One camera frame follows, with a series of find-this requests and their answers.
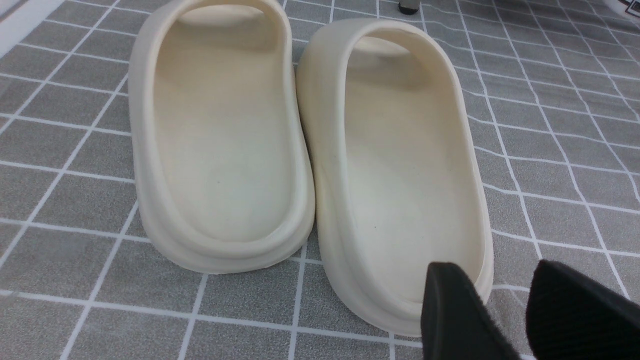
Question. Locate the left cream foam slipper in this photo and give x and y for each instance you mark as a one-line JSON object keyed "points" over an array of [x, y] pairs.
{"points": [[221, 168]]}

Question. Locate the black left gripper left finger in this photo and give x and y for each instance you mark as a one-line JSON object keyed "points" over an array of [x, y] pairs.
{"points": [[455, 323]]}

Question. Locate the cream foam slipper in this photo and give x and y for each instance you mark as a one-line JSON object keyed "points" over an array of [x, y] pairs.
{"points": [[221, 168], [397, 182]]}

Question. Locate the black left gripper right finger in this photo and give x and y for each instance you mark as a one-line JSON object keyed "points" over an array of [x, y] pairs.
{"points": [[570, 316]]}

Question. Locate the grey checked tablecloth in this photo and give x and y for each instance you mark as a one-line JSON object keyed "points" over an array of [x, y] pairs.
{"points": [[552, 91]]}

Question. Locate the right cream foam slipper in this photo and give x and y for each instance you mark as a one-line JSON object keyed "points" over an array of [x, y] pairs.
{"points": [[397, 182]]}

